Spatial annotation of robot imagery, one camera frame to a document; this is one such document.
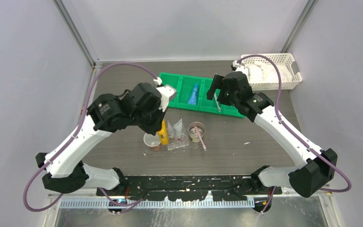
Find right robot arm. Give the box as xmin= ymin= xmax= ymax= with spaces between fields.
xmin=207 ymin=71 xmax=337 ymax=198

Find clear acrylic toothbrush holder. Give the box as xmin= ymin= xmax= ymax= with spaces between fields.
xmin=164 ymin=125 xmax=191 ymax=151

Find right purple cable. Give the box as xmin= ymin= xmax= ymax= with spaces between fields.
xmin=236 ymin=54 xmax=352 ymax=214

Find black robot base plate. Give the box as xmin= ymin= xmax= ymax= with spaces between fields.
xmin=96 ymin=175 xmax=282 ymax=212

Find yellow toothpaste tube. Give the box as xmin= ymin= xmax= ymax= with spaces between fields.
xmin=157 ymin=120 xmax=169 ymax=145

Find white toothpaste tube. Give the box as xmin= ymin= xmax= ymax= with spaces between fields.
xmin=173 ymin=119 xmax=183 ymax=140
xmin=167 ymin=121 xmax=176 ymax=140

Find pink toothbrush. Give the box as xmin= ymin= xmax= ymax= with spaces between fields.
xmin=194 ymin=126 xmax=207 ymax=151

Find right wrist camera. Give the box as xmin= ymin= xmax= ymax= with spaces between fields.
xmin=231 ymin=61 xmax=250 ymax=76

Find white perforated plastic basket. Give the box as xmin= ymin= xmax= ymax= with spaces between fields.
xmin=241 ymin=53 xmax=303 ymax=91

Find purple cable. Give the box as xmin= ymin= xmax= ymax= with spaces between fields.
xmin=23 ymin=62 xmax=162 ymax=213
xmin=236 ymin=54 xmax=352 ymax=214

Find clear oval acrylic tray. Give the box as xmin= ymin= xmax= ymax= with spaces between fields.
xmin=142 ymin=126 xmax=206 ymax=157

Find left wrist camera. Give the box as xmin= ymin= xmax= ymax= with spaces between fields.
xmin=156 ymin=85 xmax=177 ymax=112

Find blue toothpaste tube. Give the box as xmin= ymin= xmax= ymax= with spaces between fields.
xmin=187 ymin=83 xmax=199 ymax=105

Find brown steel cup with handle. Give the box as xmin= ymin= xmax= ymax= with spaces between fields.
xmin=143 ymin=133 xmax=162 ymax=152

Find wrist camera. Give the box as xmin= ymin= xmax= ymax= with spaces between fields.
xmin=156 ymin=85 xmax=177 ymax=112
xmin=231 ymin=61 xmax=250 ymax=76

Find white cloth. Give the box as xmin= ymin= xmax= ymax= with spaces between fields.
xmin=248 ymin=61 xmax=293 ymax=83

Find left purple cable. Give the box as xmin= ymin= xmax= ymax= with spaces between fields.
xmin=23 ymin=62 xmax=162 ymax=213

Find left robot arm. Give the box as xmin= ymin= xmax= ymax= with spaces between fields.
xmin=36 ymin=83 xmax=177 ymax=196

